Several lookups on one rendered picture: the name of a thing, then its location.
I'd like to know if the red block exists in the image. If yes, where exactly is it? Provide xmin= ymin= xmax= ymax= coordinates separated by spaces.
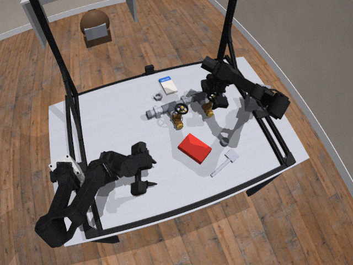
xmin=178 ymin=133 xmax=212 ymax=164

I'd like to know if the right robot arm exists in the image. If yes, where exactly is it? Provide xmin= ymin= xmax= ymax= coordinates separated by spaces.
xmin=35 ymin=147 xmax=152 ymax=248

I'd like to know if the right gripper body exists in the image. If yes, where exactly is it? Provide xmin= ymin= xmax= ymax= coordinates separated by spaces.
xmin=131 ymin=141 xmax=147 ymax=195

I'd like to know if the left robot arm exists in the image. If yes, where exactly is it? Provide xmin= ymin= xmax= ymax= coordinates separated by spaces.
xmin=201 ymin=56 xmax=291 ymax=119

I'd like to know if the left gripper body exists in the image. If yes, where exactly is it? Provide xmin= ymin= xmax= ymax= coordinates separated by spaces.
xmin=206 ymin=73 xmax=229 ymax=108

